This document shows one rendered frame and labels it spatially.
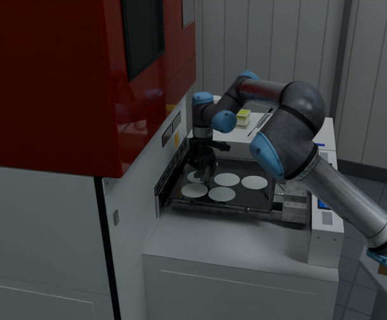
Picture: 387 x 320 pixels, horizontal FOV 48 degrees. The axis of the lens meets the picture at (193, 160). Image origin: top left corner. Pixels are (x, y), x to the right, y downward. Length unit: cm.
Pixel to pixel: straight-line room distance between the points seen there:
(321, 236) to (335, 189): 31
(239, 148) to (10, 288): 102
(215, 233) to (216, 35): 241
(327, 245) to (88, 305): 75
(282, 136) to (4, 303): 104
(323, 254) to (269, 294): 21
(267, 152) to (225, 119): 38
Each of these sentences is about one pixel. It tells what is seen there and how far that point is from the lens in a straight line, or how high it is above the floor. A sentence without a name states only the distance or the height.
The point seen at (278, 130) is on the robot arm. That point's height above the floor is 134.
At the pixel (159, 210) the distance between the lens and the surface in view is 157.
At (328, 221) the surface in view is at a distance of 142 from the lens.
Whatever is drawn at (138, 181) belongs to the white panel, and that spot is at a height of 108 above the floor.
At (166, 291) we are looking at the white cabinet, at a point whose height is 67.
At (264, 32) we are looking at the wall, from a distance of 354.
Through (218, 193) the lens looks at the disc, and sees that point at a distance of 162.
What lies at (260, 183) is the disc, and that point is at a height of 90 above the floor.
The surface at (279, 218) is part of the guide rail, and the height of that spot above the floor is 84.
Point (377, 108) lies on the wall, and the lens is 348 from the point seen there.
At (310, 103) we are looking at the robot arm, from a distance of 108.
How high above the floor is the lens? 176
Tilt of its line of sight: 28 degrees down
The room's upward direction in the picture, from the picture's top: 1 degrees counter-clockwise
